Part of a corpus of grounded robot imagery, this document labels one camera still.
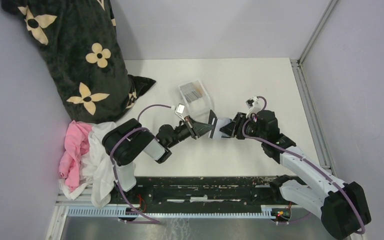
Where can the pink cloth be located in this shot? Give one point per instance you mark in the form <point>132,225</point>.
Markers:
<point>76,144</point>

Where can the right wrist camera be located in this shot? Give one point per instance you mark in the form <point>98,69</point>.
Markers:
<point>254,104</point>

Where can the stack of grey cards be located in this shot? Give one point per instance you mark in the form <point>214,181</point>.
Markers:
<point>190,92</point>

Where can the clear plastic card box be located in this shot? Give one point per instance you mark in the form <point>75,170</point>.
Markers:
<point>201,106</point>

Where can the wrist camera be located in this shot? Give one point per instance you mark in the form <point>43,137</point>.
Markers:
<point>179,109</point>
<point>254,104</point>

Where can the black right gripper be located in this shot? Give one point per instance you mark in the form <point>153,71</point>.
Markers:
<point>234,126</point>

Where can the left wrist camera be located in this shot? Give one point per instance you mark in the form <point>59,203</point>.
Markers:
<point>179,109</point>

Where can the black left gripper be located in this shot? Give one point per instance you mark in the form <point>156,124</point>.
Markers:
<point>199,128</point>

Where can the aluminium frame rail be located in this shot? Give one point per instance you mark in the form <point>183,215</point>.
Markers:
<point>322,150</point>

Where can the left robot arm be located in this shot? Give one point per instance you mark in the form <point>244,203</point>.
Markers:
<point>127,141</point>

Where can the black floral plush blanket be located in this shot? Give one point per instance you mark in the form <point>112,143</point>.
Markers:
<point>77,40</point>

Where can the white cloth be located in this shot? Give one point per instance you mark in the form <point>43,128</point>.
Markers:
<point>96,169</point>

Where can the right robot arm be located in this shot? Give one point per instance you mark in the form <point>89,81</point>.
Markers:
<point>341,207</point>

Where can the black card holder wallet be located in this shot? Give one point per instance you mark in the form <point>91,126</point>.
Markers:
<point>217,123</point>

